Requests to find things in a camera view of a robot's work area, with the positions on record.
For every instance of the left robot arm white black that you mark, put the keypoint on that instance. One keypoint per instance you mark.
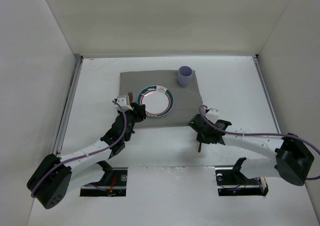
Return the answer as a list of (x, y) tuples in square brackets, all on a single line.
[(52, 178)]

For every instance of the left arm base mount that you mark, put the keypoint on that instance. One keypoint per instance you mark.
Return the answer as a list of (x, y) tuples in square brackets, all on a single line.
[(113, 183)]

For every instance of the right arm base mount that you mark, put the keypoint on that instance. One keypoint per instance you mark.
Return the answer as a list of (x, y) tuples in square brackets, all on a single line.
[(231, 182)]

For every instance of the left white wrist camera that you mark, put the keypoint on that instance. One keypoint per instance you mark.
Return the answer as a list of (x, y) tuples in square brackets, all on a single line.
[(122, 103)]

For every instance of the grey cloth placemat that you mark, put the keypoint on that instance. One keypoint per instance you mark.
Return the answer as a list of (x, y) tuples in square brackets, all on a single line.
[(186, 99)]

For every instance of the lilac plastic cup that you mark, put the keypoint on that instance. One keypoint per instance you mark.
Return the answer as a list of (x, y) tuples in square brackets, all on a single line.
[(185, 75)]

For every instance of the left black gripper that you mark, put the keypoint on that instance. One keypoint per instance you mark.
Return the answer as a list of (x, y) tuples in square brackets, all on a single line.
[(136, 111)]

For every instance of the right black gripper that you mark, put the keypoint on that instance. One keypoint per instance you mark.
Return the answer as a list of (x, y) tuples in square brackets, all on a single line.
[(203, 135)]

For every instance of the brown wooden fork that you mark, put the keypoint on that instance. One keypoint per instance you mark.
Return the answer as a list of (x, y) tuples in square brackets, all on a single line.
[(130, 95)]

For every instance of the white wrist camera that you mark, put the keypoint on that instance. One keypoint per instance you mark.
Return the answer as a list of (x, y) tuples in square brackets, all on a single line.
[(122, 103), (212, 114)]

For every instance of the white plate green rim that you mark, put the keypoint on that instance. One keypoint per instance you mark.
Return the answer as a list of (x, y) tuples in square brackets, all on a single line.
[(158, 101)]

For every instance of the left aluminium table rail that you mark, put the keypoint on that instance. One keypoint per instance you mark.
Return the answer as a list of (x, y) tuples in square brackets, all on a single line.
[(58, 143)]

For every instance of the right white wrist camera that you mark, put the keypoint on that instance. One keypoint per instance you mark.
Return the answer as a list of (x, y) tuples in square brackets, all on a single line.
[(212, 114)]

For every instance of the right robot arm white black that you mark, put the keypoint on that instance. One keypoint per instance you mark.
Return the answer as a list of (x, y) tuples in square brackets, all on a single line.
[(283, 156)]

